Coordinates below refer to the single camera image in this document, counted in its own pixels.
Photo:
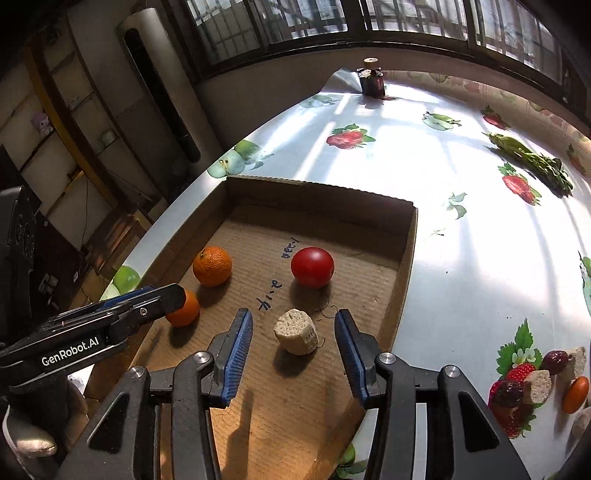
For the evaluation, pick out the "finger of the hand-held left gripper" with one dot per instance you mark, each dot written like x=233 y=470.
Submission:
x=127 y=297
x=168 y=297

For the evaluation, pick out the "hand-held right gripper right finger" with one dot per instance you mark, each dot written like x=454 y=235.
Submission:
x=353 y=357

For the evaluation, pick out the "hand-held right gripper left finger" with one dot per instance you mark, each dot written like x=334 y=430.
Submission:
x=236 y=357

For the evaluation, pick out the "smooth round orange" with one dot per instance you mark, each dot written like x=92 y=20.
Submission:
x=184 y=314

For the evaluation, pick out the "peeled sugarcane piece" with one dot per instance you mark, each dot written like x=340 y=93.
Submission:
x=295 y=332
x=576 y=362
x=538 y=386

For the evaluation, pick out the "cardboard box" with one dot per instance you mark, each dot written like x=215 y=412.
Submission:
x=286 y=397

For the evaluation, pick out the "dark purple passion fruit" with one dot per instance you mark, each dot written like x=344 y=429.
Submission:
x=508 y=394

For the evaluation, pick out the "dark red date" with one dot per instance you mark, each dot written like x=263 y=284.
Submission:
x=555 y=361

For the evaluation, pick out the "small orange kumquat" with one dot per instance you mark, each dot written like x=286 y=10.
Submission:
x=576 y=394

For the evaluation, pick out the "person's left hand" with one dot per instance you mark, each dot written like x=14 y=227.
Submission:
x=32 y=445

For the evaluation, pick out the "mandarin orange with stem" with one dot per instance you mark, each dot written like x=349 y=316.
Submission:
x=212 y=267

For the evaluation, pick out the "red tomato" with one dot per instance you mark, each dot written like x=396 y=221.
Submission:
x=312 y=267

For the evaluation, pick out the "fruit printed tablecloth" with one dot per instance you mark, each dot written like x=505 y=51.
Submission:
x=461 y=258

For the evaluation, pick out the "green bowl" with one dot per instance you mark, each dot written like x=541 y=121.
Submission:
x=108 y=137

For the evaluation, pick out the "pink plush toy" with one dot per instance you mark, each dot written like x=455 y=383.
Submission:
x=42 y=122

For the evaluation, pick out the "white standing air conditioner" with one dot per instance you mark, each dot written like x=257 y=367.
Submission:
x=157 y=87

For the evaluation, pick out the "green leafy vegetable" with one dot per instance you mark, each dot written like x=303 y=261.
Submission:
x=531 y=159

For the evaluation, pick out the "black clamp with round knob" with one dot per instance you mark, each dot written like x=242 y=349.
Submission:
x=371 y=83

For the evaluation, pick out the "barred window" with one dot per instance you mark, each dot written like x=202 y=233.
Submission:
x=369 y=23

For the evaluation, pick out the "wooden wall shelf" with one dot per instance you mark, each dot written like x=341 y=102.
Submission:
x=87 y=152

